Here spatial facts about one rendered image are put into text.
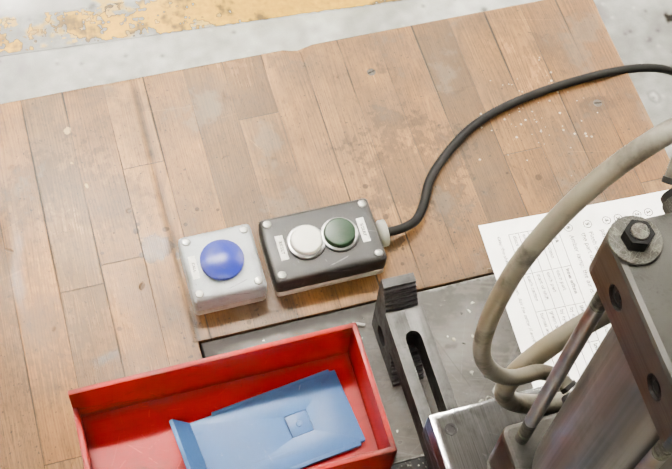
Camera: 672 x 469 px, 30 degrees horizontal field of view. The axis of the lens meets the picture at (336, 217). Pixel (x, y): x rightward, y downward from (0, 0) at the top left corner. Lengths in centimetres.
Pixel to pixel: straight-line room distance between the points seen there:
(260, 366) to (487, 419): 30
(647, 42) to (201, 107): 145
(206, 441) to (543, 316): 33
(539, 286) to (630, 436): 63
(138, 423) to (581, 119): 54
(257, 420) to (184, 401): 7
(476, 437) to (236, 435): 30
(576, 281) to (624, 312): 69
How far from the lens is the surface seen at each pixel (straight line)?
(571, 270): 121
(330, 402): 111
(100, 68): 242
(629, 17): 260
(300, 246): 114
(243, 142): 124
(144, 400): 111
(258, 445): 110
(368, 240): 116
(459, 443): 86
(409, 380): 105
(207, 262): 113
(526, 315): 118
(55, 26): 249
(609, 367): 56
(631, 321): 51
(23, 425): 113
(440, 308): 117
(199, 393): 112
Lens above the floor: 194
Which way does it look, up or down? 60 degrees down
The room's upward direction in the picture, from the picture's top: 7 degrees clockwise
